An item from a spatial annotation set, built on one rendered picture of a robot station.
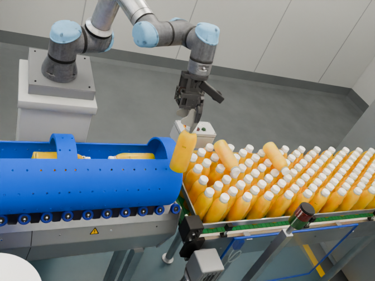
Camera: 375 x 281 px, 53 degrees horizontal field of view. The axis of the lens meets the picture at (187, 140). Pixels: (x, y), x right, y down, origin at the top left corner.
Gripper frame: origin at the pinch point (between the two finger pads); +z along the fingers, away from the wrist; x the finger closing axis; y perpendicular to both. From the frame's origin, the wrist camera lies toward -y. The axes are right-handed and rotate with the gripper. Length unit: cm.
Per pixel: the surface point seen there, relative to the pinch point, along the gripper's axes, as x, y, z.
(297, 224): 19, -46, 31
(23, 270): 25, 53, 38
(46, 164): 0.4, 47.1, 16.5
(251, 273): 10, -42, 70
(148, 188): 0.4, 11.2, 27.2
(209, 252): 5, -20, 59
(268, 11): -307, -191, 10
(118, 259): -32, 10, 103
